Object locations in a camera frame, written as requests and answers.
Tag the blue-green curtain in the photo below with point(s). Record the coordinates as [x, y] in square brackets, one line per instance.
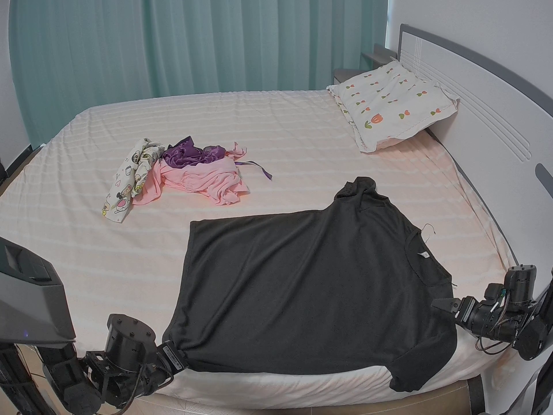
[216, 37]

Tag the white printed garment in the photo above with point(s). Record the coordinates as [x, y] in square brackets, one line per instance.
[121, 188]

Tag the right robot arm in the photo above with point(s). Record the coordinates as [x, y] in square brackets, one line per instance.
[520, 288]

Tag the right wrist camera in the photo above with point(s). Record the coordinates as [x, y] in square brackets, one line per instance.
[492, 294]

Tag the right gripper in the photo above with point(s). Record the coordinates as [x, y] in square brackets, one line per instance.
[475, 318]

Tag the purple garment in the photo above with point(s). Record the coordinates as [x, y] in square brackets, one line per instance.
[185, 154]

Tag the black T-shirt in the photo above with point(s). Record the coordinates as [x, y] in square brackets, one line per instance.
[302, 283]

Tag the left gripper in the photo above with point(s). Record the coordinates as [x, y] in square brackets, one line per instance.
[175, 358]

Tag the white printed pillow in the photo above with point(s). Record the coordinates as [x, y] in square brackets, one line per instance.
[389, 97]

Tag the grey bedside table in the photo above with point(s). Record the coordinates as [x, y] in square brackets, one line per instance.
[345, 75]

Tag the pink garment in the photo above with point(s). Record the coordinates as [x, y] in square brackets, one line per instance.
[203, 180]

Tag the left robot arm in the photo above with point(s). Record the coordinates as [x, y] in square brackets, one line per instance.
[129, 335]

